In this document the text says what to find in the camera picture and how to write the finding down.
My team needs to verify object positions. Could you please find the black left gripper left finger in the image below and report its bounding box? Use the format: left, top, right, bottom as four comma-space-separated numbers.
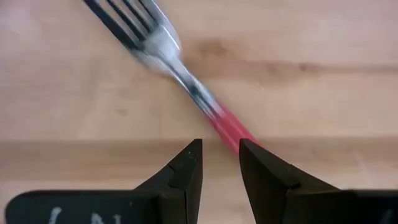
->
4, 138, 204, 224

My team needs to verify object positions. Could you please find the red-handled metal fork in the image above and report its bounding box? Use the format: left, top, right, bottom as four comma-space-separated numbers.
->
82, 0, 259, 156

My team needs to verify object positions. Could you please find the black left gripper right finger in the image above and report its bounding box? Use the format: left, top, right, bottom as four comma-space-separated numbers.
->
238, 138, 398, 224

